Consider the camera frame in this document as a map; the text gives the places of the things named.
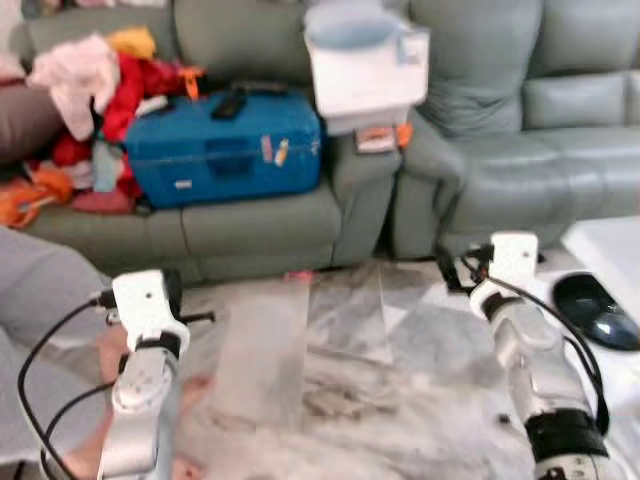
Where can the grey green leather sofa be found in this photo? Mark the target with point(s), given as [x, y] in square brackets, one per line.
[250, 235]
[520, 170]

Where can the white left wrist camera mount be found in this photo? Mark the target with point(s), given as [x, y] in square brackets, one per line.
[140, 300]

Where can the person's leg grey trousers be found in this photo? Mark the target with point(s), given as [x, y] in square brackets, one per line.
[45, 285]

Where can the blue plastic suitcase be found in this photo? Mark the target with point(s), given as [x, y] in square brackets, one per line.
[220, 150]

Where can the yellow cloth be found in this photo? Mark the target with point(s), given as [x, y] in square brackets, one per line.
[132, 43]

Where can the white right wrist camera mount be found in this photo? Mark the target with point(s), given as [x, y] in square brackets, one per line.
[512, 255]

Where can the white plastic container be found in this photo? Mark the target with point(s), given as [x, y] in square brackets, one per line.
[360, 80]

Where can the orange fabric item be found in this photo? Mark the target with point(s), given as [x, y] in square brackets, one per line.
[30, 200]

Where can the small orange white box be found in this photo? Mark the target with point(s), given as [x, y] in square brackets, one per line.
[378, 139]

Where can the pale pink cloth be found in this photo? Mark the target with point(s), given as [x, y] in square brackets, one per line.
[75, 75]

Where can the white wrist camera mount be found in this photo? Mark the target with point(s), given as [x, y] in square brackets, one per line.
[140, 300]
[512, 255]

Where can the white marble table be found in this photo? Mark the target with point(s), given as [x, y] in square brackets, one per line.
[610, 250]

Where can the pale blue cloth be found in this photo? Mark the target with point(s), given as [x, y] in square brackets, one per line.
[107, 168]

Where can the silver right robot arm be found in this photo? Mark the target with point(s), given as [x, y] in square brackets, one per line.
[530, 350]

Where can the red clothes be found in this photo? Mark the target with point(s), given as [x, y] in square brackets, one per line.
[135, 95]

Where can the black remote control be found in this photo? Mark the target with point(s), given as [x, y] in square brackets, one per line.
[229, 103]

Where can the dark brown cushion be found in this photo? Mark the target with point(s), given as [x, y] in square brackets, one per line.
[25, 125]

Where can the clear plastic sheet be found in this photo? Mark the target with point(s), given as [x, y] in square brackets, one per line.
[260, 350]

